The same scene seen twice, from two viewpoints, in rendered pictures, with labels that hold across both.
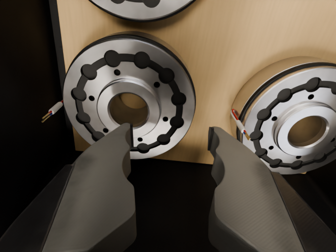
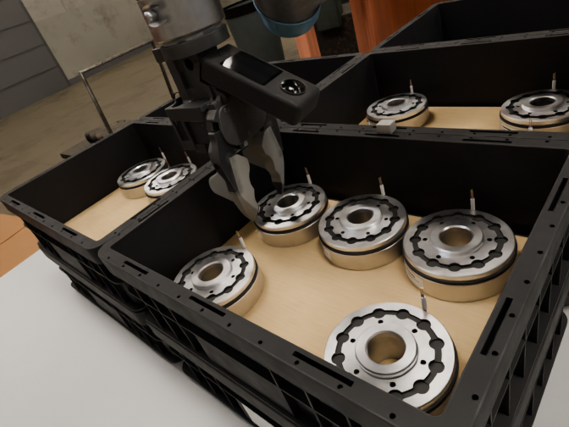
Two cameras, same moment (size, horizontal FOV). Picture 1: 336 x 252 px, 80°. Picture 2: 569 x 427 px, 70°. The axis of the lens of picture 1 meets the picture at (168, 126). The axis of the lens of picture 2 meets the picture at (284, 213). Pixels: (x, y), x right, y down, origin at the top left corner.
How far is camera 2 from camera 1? 0.42 m
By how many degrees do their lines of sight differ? 41
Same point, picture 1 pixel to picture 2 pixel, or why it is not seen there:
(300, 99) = (235, 271)
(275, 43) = (275, 289)
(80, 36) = not seen: hidden behind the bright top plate
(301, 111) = (229, 267)
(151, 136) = (267, 208)
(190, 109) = (268, 224)
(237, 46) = (286, 270)
